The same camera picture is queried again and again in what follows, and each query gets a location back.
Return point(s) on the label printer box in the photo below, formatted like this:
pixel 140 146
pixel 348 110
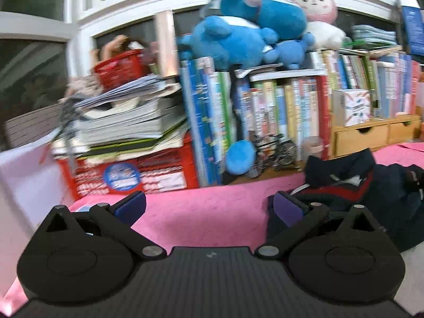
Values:
pixel 351 107

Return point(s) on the blue doraemon plush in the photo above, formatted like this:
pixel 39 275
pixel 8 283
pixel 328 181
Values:
pixel 283 16

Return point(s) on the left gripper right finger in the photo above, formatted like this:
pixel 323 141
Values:
pixel 300 220

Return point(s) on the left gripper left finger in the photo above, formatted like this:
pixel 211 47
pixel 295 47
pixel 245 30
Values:
pixel 115 222

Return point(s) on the miniature black bicycle model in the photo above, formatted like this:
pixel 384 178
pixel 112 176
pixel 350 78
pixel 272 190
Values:
pixel 275 151

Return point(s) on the pink bunny plush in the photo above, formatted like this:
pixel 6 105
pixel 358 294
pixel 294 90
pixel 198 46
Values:
pixel 321 16

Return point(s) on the small red basket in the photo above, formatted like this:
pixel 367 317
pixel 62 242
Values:
pixel 123 68

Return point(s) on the thick red book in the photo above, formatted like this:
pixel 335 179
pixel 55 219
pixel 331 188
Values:
pixel 324 115

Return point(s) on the wooden drawer organizer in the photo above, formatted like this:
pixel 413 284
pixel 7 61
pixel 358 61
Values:
pixel 374 134

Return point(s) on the navy white zip jacket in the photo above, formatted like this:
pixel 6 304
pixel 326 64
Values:
pixel 392 193

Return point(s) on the large blue plush toy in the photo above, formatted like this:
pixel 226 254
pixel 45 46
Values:
pixel 229 41

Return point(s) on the small blue plush ball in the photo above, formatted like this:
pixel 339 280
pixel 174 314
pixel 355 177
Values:
pixel 240 157

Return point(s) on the pink printed towel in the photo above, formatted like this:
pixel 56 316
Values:
pixel 235 215

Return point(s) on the red plastic crate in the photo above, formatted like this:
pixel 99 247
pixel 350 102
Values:
pixel 166 170

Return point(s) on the clear plastic container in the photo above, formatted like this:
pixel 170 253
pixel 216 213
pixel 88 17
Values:
pixel 312 146

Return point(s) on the stack of papers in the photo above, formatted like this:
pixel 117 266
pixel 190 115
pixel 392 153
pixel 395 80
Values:
pixel 137 118

